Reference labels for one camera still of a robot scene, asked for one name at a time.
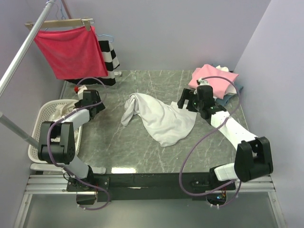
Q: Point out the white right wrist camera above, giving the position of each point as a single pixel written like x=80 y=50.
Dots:
x=202 y=82

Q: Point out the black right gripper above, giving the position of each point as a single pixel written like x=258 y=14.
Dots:
x=186 y=94

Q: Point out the aluminium rail frame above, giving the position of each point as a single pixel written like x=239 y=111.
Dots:
x=56 y=184

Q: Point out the wooden clip hanger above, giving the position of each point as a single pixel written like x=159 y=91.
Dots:
x=64 y=23

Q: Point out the black base beam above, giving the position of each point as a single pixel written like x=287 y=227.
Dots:
x=143 y=186

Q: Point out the black white checkered cloth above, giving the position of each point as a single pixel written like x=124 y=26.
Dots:
x=110 y=59

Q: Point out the cream clothes in basket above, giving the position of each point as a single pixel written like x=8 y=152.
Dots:
x=60 y=111

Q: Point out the folded pink t shirt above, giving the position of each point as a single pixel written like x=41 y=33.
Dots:
x=203 y=72

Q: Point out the red hanging towel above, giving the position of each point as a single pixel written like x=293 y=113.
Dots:
x=72 y=54

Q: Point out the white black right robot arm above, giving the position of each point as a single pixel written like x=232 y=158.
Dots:
x=253 y=154

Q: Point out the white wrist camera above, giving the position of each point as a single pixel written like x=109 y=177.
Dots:
x=202 y=82
x=79 y=90

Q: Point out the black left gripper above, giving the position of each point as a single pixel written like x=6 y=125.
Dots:
x=99 y=108

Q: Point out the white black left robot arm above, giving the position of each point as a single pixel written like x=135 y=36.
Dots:
x=62 y=154

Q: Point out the blue wire hanger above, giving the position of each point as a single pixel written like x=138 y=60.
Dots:
x=110 y=38

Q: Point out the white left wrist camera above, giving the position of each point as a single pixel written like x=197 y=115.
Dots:
x=79 y=90

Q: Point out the metal clothes rack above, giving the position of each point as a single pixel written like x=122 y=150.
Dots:
x=32 y=85

